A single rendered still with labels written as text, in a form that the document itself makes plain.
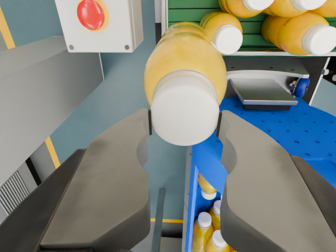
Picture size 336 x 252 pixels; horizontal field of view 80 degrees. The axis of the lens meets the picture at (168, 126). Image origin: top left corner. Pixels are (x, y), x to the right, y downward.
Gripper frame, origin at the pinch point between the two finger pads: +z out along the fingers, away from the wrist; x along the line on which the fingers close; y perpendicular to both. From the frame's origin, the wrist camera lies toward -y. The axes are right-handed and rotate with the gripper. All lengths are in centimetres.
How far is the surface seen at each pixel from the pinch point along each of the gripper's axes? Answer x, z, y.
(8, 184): -138, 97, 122
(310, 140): 20.7, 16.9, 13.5
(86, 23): -13.0, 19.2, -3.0
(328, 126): 26.0, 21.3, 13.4
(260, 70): 18.2, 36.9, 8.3
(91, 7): -11.9, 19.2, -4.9
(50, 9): -82, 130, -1
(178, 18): -0.9, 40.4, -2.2
